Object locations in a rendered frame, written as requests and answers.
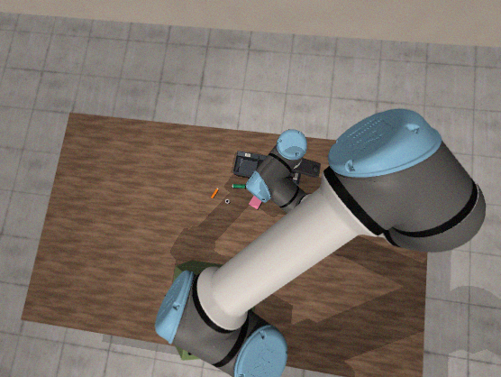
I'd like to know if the grey three-compartment bin rack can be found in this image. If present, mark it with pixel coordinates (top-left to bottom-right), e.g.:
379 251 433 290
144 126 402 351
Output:
233 151 301 184

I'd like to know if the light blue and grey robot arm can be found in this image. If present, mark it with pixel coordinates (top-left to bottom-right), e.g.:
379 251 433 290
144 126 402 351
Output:
155 108 486 377

